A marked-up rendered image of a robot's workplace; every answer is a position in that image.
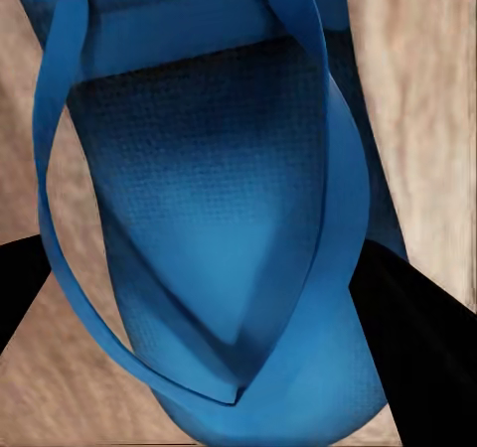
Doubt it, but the sandal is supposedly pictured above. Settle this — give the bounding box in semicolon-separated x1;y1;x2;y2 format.
20;0;408;447

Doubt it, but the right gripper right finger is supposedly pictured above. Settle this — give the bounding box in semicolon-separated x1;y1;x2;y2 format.
348;238;477;447

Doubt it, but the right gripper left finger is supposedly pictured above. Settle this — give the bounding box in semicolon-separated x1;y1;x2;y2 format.
0;234;52;355

